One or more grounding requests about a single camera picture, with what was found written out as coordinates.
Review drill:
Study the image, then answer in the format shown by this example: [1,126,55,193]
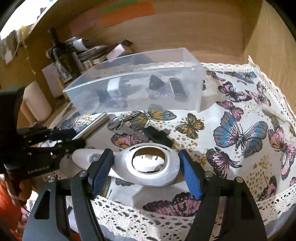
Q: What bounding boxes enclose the white handwritten note pad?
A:
[42,63,63,98]

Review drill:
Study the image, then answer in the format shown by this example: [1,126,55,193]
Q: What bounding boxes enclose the clear plastic storage box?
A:
[63,48,205,114]

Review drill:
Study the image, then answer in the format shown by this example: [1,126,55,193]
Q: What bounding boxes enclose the white handheld massager device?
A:
[71,143,181,188]

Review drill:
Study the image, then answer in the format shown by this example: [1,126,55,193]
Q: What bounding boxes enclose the butterfly print lace cloth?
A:
[39,55,296,241]

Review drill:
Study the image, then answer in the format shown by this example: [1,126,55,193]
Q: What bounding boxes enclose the orange paper note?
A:
[100,1,155,28]

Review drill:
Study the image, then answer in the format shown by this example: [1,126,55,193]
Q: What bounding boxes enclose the silver metal tube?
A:
[72,113,110,140]

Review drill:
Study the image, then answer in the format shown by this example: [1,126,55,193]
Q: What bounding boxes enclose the silver keys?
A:
[107,111,149,142]

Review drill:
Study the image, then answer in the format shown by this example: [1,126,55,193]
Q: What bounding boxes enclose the dark elephant label wine bottle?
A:
[48,28,81,83]

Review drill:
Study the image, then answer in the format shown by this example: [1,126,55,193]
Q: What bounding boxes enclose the pink paper note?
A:
[69,9,96,37]

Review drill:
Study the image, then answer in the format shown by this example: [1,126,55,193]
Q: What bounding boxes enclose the white travel power adapter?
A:
[107,77,131,97]

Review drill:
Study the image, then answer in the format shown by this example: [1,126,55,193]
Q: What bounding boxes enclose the green paper note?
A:
[101,0,138,13]

